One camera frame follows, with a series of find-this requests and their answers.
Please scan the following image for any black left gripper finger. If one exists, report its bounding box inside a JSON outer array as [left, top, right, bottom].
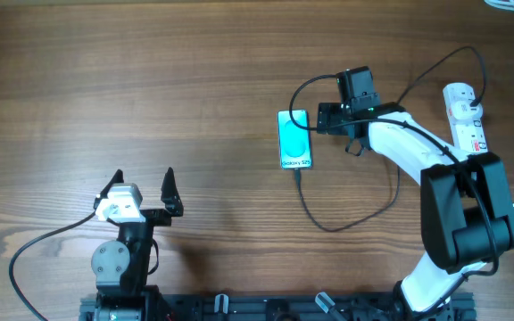
[[93, 169, 124, 210], [161, 167, 184, 217]]

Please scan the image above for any cyan screen smartphone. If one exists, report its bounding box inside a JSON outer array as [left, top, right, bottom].
[[278, 110, 312, 169]]

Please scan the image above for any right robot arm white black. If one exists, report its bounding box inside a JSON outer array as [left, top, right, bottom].
[[316, 66, 514, 320]]

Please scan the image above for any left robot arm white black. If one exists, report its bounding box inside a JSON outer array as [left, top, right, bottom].
[[79, 168, 184, 321]]

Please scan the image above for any white charger plug adapter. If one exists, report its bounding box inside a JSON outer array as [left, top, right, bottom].
[[446, 101, 483, 123]]

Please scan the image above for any white power strip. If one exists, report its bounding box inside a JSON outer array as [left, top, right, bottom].
[[443, 83, 488, 154]]

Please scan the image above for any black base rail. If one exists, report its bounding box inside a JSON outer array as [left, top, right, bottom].
[[79, 292, 477, 321]]

